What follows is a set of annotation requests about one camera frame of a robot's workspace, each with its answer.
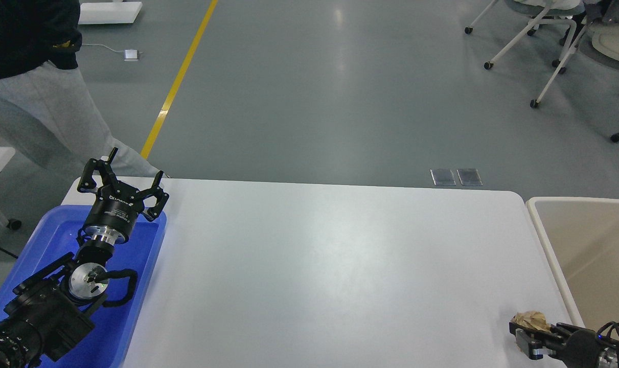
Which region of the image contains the person in grey trousers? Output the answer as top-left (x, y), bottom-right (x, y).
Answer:
top-left (0, 1), bottom-right (158, 177)

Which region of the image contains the blue plastic bin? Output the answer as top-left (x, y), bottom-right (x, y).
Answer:
top-left (0, 205), bottom-right (167, 368)

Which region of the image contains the white flat board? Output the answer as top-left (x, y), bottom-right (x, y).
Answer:
top-left (79, 1), bottom-right (143, 25)

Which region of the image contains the left metal floor plate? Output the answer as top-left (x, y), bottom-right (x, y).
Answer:
top-left (430, 169), bottom-right (457, 187)

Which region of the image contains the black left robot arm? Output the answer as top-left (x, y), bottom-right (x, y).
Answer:
top-left (0, 148), bottom-right (169, 367)

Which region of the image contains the brown paper ball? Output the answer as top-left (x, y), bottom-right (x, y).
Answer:
top-left (510, 310), bottom-right (552, 332)

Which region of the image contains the beige plastic bin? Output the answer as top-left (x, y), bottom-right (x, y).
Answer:
top-left (526, 197), bottom-right (619, 330)

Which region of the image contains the right metal floor plate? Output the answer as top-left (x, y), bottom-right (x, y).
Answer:
top-left (457, 168), bottom-right (483, 187)

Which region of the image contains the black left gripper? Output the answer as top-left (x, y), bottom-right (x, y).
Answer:
top-left (77, 148), bottom-right (169, 244)

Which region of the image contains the metal floor plate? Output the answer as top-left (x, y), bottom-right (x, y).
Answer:
top-left (457, 168), bottom-right (483, 187)
top-left (430, 169), bottom-right (457, 187)

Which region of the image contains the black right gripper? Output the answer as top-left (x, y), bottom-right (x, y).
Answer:
top-left (510, 322), bottom-right (619, 367)

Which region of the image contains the white power adapter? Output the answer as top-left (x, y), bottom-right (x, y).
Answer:
top-left (123, 49), bottom-right (140, 61)

